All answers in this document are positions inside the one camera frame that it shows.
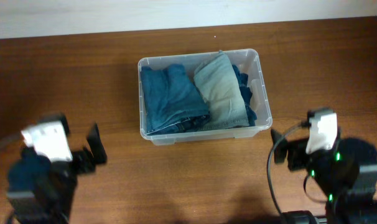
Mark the navy blue garment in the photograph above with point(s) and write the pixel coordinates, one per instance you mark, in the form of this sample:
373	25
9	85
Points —
246	94

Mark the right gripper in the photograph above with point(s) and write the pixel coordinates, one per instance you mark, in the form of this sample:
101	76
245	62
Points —
286	147

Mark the clear plastic storage bin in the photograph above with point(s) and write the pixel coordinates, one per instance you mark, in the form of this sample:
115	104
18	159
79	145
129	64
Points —
248	62

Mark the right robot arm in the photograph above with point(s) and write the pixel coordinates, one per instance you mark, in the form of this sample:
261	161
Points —
345	169

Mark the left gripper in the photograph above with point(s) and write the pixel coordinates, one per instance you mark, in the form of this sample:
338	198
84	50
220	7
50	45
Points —
84	155

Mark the dark blue jeans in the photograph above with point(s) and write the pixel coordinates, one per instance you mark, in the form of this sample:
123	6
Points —
173	103

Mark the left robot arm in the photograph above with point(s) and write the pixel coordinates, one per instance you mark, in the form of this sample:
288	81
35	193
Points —
42	182

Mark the light blue jeans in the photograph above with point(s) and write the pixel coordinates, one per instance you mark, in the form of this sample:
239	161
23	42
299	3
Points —
218	85

